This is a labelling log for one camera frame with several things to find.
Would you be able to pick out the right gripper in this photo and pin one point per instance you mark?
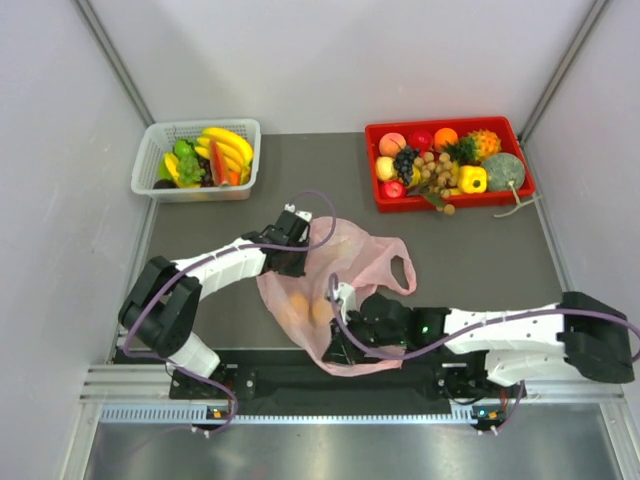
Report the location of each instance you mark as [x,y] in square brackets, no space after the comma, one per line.
[342,351]

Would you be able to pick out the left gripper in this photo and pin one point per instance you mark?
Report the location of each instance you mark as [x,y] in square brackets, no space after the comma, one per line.
[295,270]

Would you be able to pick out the pink plastic bag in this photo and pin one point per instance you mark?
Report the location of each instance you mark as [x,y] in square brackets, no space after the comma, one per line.
[365,262]

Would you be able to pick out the dark purple grape bunch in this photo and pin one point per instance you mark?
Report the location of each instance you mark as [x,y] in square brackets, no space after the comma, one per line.
[407,172]

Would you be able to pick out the longan bunch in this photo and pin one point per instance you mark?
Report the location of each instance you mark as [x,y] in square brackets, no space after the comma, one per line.
[436,181]

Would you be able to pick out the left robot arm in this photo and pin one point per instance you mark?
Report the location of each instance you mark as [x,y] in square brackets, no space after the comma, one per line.
[163,302]

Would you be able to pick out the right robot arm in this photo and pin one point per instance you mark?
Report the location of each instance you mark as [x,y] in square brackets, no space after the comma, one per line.
[579,333]

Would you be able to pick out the orange in bag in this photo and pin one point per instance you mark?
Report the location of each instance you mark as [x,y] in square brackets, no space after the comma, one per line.
[299,304]
[321,311]

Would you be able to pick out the orange fruit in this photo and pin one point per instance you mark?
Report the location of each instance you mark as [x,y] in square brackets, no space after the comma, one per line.
[444,137]

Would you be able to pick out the banana bunch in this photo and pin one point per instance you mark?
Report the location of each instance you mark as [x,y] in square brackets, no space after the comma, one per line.
[236,150]

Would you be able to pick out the watermelon slice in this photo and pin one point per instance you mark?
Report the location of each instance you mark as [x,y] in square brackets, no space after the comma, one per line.
[219,166]

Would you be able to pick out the red apple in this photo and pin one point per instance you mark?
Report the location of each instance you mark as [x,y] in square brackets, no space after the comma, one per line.
[393,190]

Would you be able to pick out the green grape bunch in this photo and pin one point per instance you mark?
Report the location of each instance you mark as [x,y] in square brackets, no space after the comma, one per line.
[189,170]

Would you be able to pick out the pale yellow apple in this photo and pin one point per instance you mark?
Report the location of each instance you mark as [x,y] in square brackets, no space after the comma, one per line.
[384,169]

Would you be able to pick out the green apple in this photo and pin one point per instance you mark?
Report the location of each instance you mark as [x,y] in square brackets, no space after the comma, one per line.
[183,147]

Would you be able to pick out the pink peach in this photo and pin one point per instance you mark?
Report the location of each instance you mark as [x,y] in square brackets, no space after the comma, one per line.
[391,144]

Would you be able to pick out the red pomegranate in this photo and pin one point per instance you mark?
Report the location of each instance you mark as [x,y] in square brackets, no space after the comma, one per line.
[420,139]

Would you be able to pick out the white plastic basket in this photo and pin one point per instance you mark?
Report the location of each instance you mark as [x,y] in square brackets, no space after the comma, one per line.
[160,137]

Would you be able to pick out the yellow bell pepper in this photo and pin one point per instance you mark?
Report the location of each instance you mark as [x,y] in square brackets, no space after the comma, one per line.
[472,179]

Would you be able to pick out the green netted melon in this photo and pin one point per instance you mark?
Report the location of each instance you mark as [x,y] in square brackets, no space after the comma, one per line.
[504,171]

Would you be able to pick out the red plastic bin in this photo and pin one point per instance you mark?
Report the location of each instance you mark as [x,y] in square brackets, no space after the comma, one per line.
[497,124]

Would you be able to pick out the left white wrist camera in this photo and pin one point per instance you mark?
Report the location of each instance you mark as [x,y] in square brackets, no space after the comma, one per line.
[296,222]

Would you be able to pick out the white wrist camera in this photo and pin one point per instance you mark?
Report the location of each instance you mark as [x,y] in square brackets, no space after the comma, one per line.
[343,298]
[296,222]

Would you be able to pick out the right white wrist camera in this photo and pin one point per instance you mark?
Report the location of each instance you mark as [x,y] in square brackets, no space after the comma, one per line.
[343,298]

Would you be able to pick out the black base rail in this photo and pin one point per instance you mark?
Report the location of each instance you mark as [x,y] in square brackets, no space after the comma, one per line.
[286,382]

